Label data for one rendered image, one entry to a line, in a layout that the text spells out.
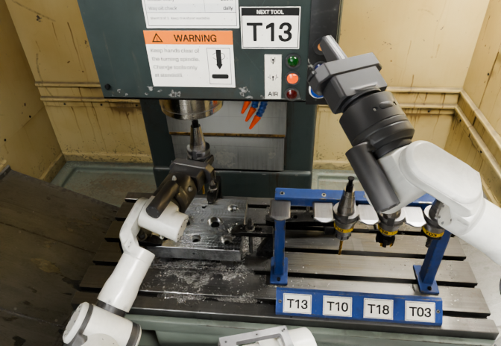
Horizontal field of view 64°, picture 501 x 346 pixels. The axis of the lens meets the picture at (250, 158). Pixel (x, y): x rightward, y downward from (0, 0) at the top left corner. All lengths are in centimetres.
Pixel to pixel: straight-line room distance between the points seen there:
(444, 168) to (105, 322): 66
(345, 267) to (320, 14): 85
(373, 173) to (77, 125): 191
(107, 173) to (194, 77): 163
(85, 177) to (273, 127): 120
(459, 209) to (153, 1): 56
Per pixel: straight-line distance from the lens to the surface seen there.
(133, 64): 78
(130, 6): 74
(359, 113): 59
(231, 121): 153
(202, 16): 71
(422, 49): 190
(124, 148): 227
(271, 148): 159
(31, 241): 184
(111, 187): 223
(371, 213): 105
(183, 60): 75
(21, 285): 173
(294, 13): 69
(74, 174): 240
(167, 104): 96
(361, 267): 134
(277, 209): 103
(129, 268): 91
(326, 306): 119
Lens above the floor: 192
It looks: 36 degrees down
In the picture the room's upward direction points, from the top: 2 degrees counter-clockwise
